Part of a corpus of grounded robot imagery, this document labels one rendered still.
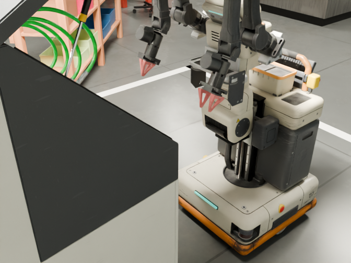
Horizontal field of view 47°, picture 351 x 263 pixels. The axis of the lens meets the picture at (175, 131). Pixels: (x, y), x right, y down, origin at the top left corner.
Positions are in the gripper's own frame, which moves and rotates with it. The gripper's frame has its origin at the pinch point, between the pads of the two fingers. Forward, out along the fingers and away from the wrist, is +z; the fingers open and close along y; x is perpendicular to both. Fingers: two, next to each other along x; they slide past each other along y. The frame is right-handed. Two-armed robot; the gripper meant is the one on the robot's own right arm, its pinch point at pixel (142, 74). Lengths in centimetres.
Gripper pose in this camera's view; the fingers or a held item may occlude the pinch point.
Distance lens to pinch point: 192.8
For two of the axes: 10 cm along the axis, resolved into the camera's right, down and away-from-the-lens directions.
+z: -3.6, 9.1, 2.1
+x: 6.9, 1.0, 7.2
